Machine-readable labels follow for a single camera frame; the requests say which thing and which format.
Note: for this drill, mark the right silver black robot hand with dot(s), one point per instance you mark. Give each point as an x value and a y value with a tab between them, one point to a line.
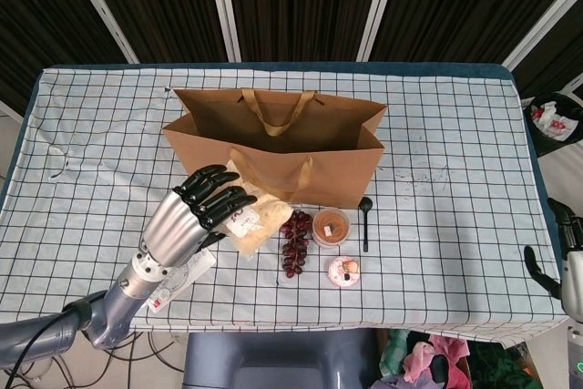
574	279

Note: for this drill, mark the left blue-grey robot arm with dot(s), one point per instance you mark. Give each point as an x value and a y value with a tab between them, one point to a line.
109	311

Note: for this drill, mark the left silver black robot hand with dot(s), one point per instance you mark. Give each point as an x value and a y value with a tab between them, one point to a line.
175	229

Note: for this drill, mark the brown paper shopping bag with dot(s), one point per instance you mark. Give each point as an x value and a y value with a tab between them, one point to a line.
328	170

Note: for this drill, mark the clear packaged ruler set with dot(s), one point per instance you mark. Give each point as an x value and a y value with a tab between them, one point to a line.
193	273

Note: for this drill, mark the black trash bin with waste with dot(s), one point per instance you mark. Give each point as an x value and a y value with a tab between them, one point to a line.
553	122

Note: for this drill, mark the black plastic spoon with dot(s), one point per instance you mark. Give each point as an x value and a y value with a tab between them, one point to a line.
365	229

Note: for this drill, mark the white partition frame post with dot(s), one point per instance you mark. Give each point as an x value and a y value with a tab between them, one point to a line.
380	6
223	6
102	6
542	24

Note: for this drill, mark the yellow snack packet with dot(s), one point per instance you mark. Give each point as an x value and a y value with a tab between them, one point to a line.
262	225

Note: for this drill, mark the white black checkered tablecloth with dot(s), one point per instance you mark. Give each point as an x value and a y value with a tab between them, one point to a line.
455	134

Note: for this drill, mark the grey-blue robot torso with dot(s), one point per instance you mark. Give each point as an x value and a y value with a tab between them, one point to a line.
273	357

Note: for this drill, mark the red grape bunch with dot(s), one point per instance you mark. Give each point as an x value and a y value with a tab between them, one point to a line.
296	243

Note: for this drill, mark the pink frosted donut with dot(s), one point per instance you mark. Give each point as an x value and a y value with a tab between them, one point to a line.
342	271

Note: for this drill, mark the colourful pile of clothes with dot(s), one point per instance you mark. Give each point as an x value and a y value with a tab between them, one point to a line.
432	357

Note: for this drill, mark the round brown cake cup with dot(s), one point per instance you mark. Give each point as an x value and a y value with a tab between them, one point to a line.
330	227

